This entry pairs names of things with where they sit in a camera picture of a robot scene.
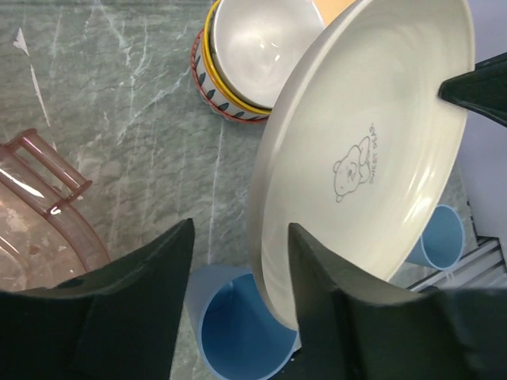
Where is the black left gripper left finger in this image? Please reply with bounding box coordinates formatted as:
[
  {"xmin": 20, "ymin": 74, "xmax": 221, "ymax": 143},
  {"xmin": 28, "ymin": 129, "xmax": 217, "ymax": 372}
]
[{"xmin": 1, "ymin": 218, "xmax": 195, "ymax": 379}]

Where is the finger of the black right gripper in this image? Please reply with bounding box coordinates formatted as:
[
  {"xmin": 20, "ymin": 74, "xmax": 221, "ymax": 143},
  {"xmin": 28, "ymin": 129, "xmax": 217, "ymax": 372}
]
[{"xmin": 438, "ymin": 53, "xmax": 507, "ymax": 127}]

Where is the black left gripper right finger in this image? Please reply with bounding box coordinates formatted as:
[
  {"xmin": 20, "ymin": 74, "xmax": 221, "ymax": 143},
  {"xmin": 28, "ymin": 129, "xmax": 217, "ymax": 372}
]
[{"xmin": 288, "ymin": 223, "xmax": 506, "ymax": 379}]

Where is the white bear print plate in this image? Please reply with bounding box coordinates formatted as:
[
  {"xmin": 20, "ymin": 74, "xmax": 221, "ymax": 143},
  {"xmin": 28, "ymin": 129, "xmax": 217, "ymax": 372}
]
[{"xmin": 247, "ymin": 1, "xmax": 475, "ymax": 329}]

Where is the plain white ceramic bowl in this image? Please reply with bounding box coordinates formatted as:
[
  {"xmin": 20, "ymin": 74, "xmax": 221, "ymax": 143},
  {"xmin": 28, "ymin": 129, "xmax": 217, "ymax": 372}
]
[{"xmin": 211, "ymin": 0, "xmax": 324, "ymax": 109}]

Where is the tan bottom plate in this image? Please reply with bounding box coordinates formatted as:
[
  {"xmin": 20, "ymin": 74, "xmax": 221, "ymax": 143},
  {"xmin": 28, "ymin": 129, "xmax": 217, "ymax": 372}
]
[{"xmin": 313, "ymin": 0, "xmax": 355, "ymax": 27}]

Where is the pink transparent plastic bin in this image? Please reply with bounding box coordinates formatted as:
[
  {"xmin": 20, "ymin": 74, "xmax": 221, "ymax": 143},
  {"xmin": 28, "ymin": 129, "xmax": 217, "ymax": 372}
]
[{"xmin": 1, "ymin": 128, "xmax": 110, "ymax": 292}]

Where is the blue plastic cup left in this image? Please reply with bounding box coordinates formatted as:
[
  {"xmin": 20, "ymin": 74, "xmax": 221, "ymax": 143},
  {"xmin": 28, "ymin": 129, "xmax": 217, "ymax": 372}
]
[{"xmin": 185, "ymin": 264, "xmax": 299, "ymax": 380}]

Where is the blue plastic cup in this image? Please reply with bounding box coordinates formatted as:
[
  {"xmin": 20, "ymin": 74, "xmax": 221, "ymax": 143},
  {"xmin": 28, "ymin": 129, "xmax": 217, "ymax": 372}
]
[
  {"xmin": 185, "ymin": 264, "xmax": 299, "ymax": 380},
  {"xmin": 406, "ymin": 204, "xmax": 465, "ymax": 271}
]

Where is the blue plastic cup right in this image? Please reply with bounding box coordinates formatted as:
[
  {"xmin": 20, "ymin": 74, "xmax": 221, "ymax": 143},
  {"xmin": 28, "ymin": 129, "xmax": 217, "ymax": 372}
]
[{"xmin": 406, "ymin": 204, "xmax": 465, "ymax": 271}]

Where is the red zigzag bottom bowl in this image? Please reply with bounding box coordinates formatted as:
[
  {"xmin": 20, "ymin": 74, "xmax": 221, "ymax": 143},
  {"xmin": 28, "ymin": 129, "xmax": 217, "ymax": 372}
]
[{"xmin": 191, "ymin": 30, "xmax": 268, "ymax": 124}]

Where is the yellow blue sun bowl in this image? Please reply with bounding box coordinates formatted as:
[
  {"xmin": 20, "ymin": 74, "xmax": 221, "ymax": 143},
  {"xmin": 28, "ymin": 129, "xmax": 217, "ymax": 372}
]
[{"xmin": 202, "ymin": 1, "xmax": 271, "ymax": 117}]

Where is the aluminium table edge rail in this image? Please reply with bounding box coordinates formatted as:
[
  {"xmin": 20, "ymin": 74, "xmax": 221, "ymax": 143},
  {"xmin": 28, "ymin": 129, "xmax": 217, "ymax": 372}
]
[{"xmin": 407, "ymin": 237, "xmax": 506, "ymax": 293}]

